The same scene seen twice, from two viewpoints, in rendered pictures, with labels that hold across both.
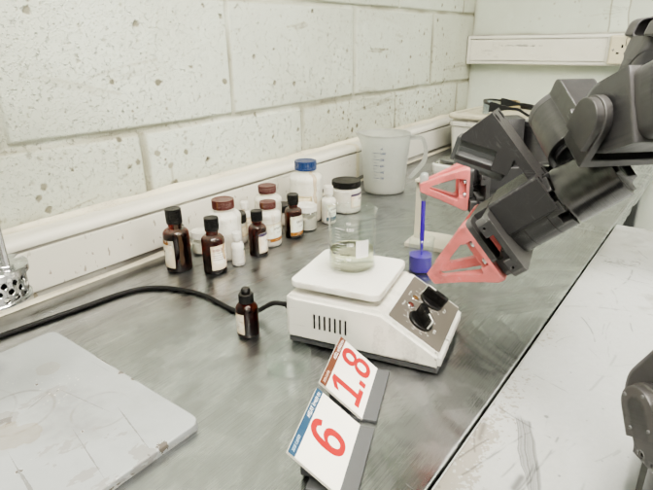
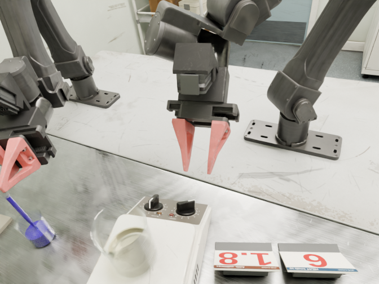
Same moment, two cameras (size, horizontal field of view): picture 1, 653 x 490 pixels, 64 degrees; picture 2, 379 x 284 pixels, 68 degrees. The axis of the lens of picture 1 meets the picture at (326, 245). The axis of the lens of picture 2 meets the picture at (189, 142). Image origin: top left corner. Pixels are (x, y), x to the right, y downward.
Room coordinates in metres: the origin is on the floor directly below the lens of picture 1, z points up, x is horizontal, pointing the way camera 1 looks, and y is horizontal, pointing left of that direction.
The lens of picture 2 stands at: (0.55, 0.16, 1.33)
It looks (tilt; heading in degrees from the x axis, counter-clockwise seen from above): 42 degrees down; 264
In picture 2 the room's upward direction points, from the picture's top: 8 degrees counter-clockwise
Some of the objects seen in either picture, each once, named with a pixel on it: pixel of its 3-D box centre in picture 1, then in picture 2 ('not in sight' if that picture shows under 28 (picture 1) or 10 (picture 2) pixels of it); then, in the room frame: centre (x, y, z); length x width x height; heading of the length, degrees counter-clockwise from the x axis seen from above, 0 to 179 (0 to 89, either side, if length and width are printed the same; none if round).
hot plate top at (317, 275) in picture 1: (350, 272); (143, 258); (0.62, -0.03, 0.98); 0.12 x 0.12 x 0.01; 66
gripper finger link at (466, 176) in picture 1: (448, 185); (4, 167); (0.81, -0.20, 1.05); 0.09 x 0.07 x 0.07; 84
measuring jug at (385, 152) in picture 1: (390, 161); not in sight; (1.32, -0.17, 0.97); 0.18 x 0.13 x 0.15; 81
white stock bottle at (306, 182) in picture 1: (306, 190); not in sight; (1.10, 0.04, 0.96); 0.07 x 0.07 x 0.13
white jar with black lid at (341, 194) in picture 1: (346, 194); not in sight; (1.15, -0.05, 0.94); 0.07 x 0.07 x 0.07
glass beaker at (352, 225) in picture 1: (350, 238); (127, 244); (0.63, -0.03, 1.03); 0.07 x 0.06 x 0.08; 64
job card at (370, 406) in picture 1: (356, 376); (244, 255); (0.48, -0.03, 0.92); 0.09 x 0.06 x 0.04; 165
